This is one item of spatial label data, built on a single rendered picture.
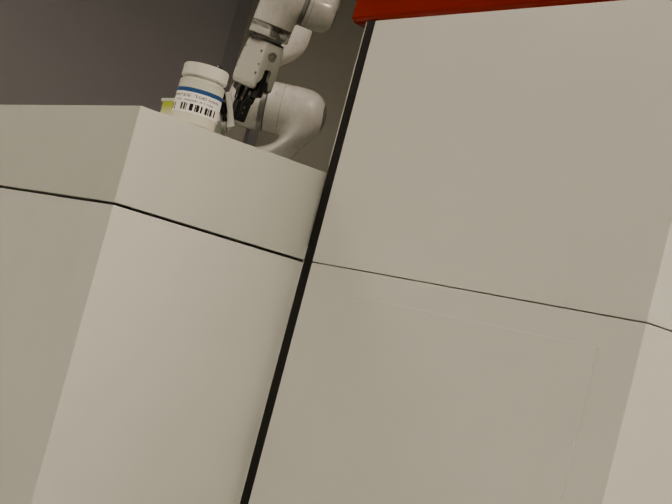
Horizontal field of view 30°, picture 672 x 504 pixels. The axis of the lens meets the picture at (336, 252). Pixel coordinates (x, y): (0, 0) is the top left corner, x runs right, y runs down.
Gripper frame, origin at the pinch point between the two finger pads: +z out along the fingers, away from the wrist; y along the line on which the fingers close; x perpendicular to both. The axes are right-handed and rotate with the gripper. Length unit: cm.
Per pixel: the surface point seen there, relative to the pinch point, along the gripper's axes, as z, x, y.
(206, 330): 31, 30, -66
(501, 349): 13, 16, -112
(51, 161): 17, 50, -37
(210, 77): -5, 40, -58
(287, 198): 8, 21, -61
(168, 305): 29, 37, -66
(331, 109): -7, -178, 235
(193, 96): -1, 41, -58
